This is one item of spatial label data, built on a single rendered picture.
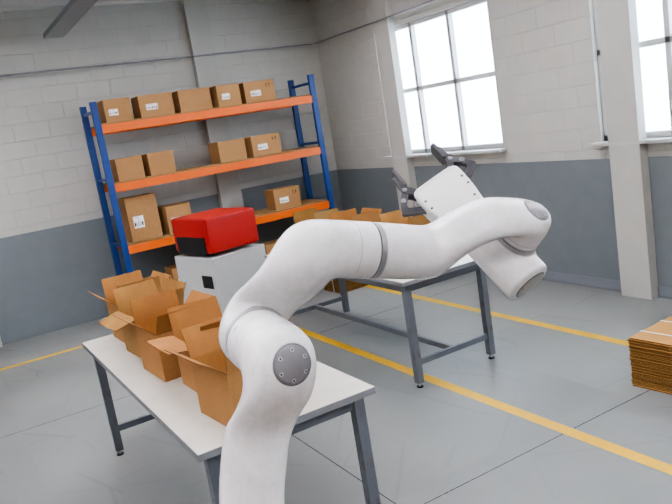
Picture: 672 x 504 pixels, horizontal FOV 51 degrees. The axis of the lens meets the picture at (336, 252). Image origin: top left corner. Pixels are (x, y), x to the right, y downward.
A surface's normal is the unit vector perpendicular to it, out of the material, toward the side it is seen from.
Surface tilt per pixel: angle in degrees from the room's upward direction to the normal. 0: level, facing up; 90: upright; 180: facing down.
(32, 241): 90
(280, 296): 132
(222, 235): 90
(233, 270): 90
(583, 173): 90
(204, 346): 67
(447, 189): 50
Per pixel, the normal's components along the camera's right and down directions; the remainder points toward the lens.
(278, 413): 0.25, 0.73
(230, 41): 0.51, 0.08
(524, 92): -0.85, 0.23
